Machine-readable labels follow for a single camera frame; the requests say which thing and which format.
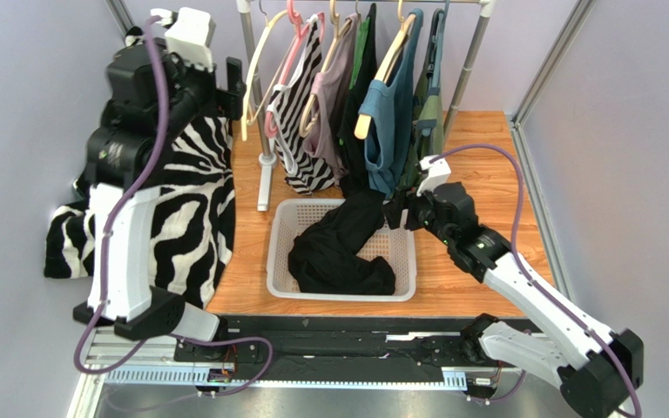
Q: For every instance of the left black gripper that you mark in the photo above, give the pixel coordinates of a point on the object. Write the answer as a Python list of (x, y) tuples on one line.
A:
[(220, 102)]

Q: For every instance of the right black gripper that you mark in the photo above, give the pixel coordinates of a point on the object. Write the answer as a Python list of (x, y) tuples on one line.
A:
[(414, 207)]

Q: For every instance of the cream plastic hanger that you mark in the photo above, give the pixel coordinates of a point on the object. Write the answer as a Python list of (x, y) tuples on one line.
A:
[(252, 101)]

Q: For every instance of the pink plastic hanger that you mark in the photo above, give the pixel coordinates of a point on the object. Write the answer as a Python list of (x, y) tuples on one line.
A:
[(288, 64)]

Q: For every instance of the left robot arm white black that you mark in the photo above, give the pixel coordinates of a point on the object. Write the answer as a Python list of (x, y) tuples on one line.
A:
[(155, 95)]

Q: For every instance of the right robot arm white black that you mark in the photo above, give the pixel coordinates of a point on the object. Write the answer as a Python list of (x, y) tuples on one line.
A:
[(594, 368)]

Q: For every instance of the olive green tank top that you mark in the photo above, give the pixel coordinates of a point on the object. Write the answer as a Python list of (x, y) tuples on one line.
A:
[(427, 136)]

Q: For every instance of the wooden hanger under blue top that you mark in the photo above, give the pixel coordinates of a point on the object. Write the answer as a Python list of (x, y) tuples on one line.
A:
[(388, 64)]

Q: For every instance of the mauve tank top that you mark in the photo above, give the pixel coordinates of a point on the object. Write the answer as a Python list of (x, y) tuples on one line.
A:
[(321, 141)]

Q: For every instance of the blue tank top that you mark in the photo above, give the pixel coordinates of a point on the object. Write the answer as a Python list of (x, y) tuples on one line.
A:
[(390, 105)]

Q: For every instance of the wooden hanger under mauve top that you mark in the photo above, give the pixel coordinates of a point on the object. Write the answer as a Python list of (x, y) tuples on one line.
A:
[(311, 109)]

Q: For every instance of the green plastic hanger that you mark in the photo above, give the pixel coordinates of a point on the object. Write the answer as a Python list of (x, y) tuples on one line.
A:
[(360, 41)]

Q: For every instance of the teal plastic hanger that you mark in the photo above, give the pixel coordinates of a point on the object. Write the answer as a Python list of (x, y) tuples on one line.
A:
[(435, 49)]

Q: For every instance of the metal clothes rack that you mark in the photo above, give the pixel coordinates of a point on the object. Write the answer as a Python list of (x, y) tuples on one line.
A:
[(268, 159)]

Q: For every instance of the white plastic laundry basket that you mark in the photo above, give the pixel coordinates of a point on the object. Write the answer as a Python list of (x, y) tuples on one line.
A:
[(294, 216)]

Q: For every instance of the zebra striped blanket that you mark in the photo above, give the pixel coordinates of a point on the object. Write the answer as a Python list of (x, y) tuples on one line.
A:
[(193, 225)]

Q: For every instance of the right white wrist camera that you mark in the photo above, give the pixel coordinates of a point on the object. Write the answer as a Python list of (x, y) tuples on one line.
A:
[(435, 172)]

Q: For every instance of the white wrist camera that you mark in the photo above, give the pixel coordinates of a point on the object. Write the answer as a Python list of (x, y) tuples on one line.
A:
[(189, 33), (435, 172)]

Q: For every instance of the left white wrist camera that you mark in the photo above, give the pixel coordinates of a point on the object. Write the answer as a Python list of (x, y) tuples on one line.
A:
[(189, 33)]

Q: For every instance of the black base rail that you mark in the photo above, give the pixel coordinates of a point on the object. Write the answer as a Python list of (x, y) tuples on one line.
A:
[(326, 352)]

